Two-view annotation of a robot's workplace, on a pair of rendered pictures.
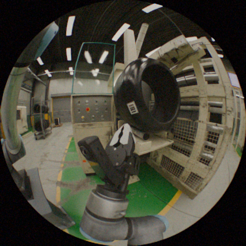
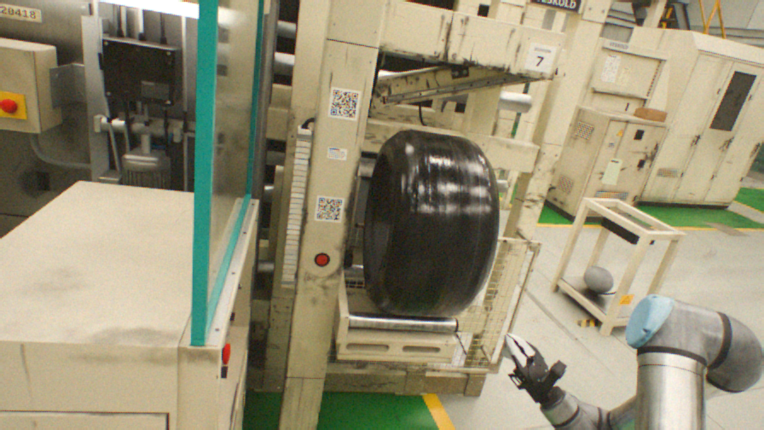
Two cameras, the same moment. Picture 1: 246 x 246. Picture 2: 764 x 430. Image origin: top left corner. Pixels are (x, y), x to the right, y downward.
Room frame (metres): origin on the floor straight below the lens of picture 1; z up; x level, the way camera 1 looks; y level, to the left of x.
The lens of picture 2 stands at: (0.49, 1.10, 1.71)
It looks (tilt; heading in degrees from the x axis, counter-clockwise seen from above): 22 degrees down; 278
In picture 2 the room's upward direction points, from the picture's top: 11 degrees clockwise
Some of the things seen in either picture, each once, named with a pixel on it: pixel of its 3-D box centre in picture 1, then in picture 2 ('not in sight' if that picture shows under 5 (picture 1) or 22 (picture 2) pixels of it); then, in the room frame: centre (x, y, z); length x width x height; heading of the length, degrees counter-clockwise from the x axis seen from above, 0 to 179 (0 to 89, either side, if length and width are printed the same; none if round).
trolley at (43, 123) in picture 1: (41, 117); not in sight; (2.13, 4.05, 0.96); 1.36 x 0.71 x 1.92; 31
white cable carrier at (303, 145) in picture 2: not in sight; (297, 211); (0.89, -0.04, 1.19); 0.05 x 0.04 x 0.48; 111
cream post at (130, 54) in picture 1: (131, 93); (329, 190); (0.82, -0.09, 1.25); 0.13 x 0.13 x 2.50; 21
